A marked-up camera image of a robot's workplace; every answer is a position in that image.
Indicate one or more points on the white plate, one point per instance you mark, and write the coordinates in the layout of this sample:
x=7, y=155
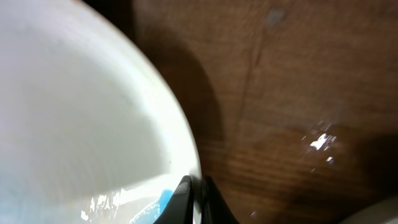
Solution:
x=383, y=212

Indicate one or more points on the grey-white plate bottom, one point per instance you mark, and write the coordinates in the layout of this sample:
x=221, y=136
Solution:
x=90, y=131

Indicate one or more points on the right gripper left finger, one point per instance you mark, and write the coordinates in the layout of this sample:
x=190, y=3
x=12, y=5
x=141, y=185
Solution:
x=179, y=209

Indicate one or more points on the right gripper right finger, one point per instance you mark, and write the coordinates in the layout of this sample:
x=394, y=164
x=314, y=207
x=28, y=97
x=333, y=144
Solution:
x=214, y=209

